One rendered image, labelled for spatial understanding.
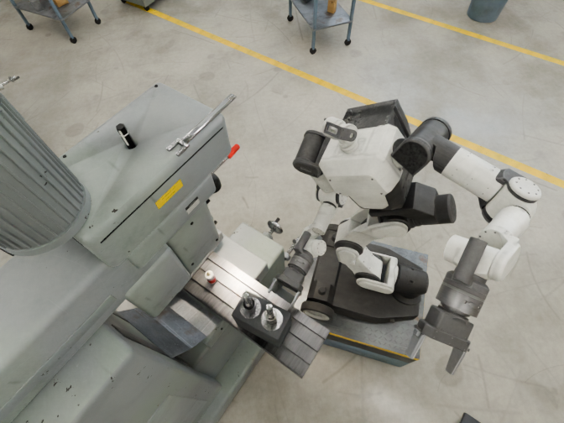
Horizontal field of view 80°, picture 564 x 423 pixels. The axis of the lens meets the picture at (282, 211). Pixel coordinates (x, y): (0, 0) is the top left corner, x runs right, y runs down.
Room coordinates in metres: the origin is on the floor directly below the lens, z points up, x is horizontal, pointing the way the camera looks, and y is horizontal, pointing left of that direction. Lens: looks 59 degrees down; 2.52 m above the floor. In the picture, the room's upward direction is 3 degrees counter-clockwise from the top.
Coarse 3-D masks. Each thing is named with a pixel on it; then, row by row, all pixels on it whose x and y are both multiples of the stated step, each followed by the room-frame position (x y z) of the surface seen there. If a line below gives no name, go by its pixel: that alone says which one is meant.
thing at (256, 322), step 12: (240, 300) 0.41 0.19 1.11; (264, 300) 0.41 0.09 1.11; (240, 312) 0.37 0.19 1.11; (264, 312) 0.36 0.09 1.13; (276, 312) 0.36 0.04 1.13; (288, 312) 0.36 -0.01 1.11; (240, 324) 0.34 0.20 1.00; (252, 324) 0.32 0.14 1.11; (264, 324) 0.31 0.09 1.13; (276, 324) 0.31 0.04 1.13; (288, 324) 0.33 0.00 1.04; (264, 336) 0.28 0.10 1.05; (276, 336) 0.27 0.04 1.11
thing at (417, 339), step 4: (416, 332) 0.14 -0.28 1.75; (420, 332) 0.14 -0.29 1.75; (412, 336) 0.14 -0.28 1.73; (416, 336) 0.13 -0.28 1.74; (420, 336) 0.13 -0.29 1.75; (424, 336) 0.13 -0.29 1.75; (412, 340) 0.13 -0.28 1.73; (416, 340) 0.13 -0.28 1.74; (420, 340) 0.12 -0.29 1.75; (412, 344) 0.12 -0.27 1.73; (416, 344) 0.12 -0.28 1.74; (420, 344) 0.12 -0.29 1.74; (408, 348) 0.11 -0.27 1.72; (412, 348) 0.11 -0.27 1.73; (416, 348) 0.11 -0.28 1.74; (408, 352) 0.10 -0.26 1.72; (412, 352) 0.10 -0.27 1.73; (416, 352) 0.10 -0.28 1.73; (408, 356) 0.10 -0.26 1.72; (412, 356) 0.10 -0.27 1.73
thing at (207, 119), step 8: (232, 96) 0.75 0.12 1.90; (224, 104) 0.71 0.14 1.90; (216, 112) 0.68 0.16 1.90; (208, 120) 0.66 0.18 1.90; (192, 128) 0.63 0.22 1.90; (200, 128) 0.63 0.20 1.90; (192, 136) 0.60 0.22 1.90; (176, 144) 0.58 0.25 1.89; (184, 144) 0.58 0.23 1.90; (176, 152) 0.55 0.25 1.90
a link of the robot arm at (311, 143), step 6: (306, 138) 0.90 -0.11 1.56; (312, 138) 0.89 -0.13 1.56; (318, 138) 0.89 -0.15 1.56; (300, 144) 0.89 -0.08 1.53; (306, 144) 0.87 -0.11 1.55; (312, 144) 0.86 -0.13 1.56; (318, 144) 0.87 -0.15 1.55; (300, 150) 0.85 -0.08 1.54; (306, 150) 0.84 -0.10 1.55; (312, 150) 0.84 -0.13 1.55; (318, 150) 0.85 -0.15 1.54; (300, 156) 0.82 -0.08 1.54; (306, 156) 0.82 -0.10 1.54; (312, 156) 0.82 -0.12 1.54
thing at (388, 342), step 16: (416, 256) 0.87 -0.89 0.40; (304, 288) 0.69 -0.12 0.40; (336, 320) 0.48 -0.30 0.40; (352, 320) 0.47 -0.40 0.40; (416, 320) 0.46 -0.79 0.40; (336, 336) 0.39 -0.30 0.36; (352, 336) 0.38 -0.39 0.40; (368, 336) 0.38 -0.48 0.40; (384, 336) 0.37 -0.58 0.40; (400, 336) 0.37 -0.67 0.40; (368, 352) 0.32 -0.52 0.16; (384, 352) 0.30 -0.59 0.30; (400, 352) 0.28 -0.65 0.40
